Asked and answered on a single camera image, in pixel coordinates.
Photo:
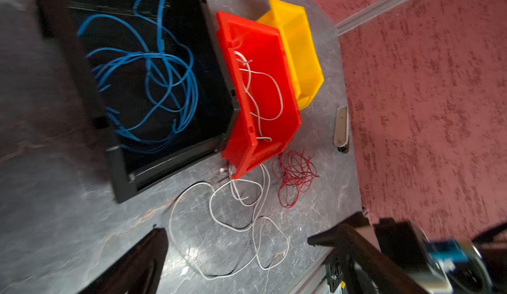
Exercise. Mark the black plastic bin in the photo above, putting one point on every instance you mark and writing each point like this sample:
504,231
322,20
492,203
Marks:
153,81

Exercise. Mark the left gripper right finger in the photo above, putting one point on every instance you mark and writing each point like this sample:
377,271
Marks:
352,247

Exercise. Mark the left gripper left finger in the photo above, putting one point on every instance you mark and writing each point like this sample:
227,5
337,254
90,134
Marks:
138,270

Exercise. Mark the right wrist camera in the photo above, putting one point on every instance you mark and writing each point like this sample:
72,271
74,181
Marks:
448,266

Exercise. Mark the red plastic bin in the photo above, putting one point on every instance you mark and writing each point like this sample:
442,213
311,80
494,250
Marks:
269,115

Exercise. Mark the right corner aluminium post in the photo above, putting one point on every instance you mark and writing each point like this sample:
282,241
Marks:
365,15

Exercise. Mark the yellow plastic bin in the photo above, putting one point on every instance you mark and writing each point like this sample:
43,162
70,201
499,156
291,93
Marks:
305,70

